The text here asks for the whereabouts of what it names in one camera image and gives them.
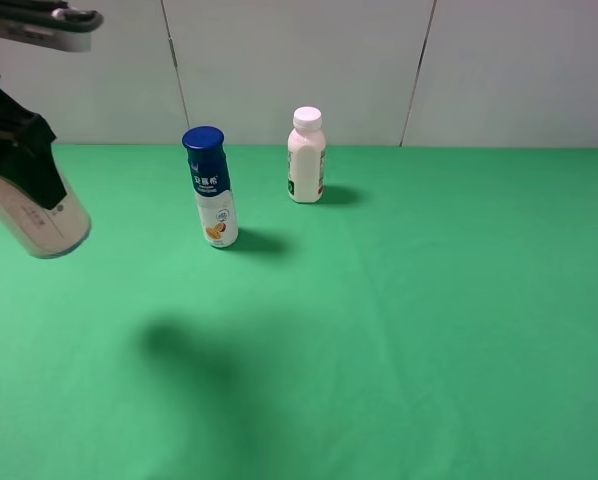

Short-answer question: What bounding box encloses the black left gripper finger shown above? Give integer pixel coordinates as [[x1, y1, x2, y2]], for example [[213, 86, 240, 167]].
[[0, 89, 67, 210]]

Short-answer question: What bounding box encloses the blue cap yogurt bottle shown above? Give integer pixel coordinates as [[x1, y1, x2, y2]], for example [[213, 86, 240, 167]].
[[182, 126, 239, 248]]

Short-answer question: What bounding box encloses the white bottle white cap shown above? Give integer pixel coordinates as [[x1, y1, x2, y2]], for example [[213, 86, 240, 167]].
[[287, 106, 327, 203]]

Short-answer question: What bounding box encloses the green table cloth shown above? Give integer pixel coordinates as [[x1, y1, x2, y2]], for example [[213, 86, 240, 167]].
[[0, 145, 598, 479]]

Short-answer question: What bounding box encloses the grey camera box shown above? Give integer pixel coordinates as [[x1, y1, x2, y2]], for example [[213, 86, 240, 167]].
[[0, 1, 104, 53]]

